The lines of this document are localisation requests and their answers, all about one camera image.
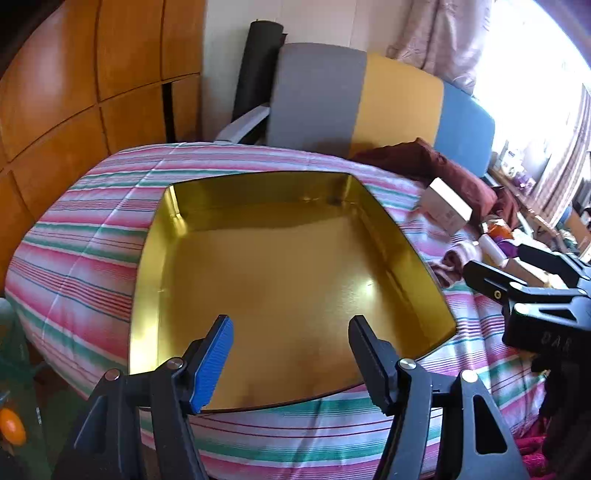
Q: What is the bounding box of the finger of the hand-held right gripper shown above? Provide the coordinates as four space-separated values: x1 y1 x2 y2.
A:
463 260 588 315
517 244 591 289

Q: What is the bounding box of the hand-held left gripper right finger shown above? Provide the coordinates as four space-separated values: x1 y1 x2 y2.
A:
348 315 529 480

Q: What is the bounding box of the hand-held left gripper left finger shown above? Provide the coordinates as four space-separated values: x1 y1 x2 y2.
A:
51 315 235 480

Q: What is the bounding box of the gold tin box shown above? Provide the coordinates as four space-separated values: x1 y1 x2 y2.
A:
128 171 458 413

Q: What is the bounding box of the person's right forearm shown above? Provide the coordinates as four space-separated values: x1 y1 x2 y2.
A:
531 357 591 444

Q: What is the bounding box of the orange snack packet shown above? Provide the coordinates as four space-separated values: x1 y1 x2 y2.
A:
482 220 515 241

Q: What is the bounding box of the striped pink curtain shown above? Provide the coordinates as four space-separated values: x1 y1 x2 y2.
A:
538 88 591 227

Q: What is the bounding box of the white printed box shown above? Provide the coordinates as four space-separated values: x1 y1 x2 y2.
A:
499 141 525 178

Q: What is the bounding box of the maroon cloth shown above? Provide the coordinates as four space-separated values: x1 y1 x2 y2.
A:
351 137 520 232

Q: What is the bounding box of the magenta fuzzy cloth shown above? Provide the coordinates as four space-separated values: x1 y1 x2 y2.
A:
517 415 591 480

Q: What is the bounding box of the striped blanket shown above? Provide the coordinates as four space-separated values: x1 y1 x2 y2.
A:
4 142 555 480

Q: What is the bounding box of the green plastic container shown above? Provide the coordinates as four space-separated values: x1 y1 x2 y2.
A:
0 300 47 416

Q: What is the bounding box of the orange ball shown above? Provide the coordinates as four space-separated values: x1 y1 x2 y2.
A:
0 408 26 446

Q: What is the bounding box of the grey yellow blue chair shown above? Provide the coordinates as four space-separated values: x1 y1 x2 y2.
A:
215 42 497 178

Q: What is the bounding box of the black rolled mat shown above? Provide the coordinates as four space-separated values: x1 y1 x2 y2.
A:
231 21 287 123

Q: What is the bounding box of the wooden wardrobe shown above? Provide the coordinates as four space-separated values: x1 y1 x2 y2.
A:
0 0 206 278

